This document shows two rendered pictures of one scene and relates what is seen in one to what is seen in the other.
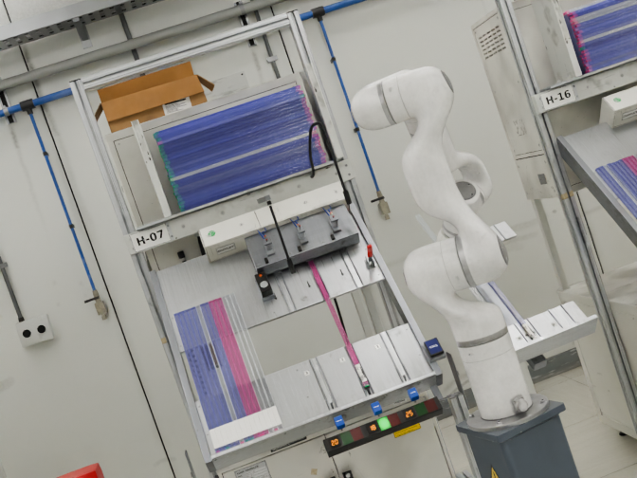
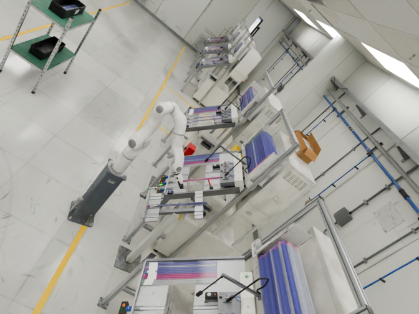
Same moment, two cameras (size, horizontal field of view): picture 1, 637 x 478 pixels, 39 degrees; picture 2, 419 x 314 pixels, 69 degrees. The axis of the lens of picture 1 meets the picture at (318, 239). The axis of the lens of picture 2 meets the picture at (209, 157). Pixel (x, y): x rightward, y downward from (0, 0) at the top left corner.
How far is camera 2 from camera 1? 345 cm
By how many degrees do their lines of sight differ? 78
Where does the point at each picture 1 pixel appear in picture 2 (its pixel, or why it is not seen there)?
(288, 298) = (211, 172)
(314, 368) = (185, 174)
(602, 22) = (277, 258)
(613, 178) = (207, 263)
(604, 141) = (232, 273)
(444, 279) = not seen: hidden behind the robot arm
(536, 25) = (304, 247)
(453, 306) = not seen: hidden behind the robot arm
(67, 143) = (362, 172)
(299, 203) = (238, 171)
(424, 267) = not seen: hidden behind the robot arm
